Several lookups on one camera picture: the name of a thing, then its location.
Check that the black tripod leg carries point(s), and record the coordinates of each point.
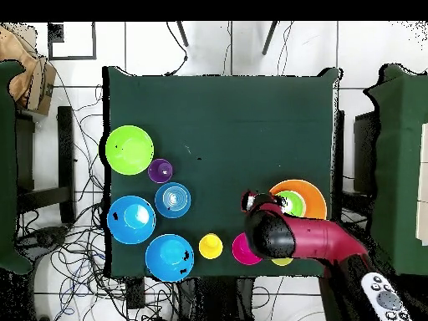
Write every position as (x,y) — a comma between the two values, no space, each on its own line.
(269,38)
(182,33)

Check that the translucent yellow-green cup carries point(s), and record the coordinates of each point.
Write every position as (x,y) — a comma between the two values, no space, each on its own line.
(282,261)

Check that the black square floor frame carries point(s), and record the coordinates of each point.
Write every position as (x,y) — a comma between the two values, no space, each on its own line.
(55,33)

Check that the large green bowl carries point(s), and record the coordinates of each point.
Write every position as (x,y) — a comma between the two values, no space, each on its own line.
(129,150)

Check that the green cloth side table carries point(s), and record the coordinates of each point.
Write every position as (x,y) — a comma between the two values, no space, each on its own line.
(398,167)
(6,167)

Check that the large blue bowl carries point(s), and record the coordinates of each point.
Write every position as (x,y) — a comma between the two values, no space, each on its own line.
(131,220)
(167,257)

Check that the black robot pedestal leg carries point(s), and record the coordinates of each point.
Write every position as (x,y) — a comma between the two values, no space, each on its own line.
(43,239)

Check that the small red bowl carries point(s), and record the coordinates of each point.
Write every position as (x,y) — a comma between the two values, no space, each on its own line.
(240,252)

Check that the black power brick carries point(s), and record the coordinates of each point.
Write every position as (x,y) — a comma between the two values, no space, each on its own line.
(135,294)

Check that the cardboard box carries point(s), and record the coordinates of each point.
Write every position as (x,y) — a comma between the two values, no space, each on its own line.
(41,83)

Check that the dark green tablecloth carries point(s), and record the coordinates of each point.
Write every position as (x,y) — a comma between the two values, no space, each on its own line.
(217,117)

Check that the black box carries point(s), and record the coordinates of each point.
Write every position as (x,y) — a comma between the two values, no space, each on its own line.
(364,150)

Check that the small green bowl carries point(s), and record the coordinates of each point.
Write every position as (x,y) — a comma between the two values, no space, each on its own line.
(296,202)

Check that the black floor stand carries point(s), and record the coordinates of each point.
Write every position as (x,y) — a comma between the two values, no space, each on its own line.
(66,150)

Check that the purple cup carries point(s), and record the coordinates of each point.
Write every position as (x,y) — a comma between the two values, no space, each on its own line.
(160,170)

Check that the yellow cup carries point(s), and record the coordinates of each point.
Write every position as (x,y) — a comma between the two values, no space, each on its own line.
(210,246)

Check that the large orange bowl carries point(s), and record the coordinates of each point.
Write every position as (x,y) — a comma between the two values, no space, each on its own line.
(316,200)

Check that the small blue ridged bowl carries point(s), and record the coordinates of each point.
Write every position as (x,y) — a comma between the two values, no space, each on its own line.
(173,200)

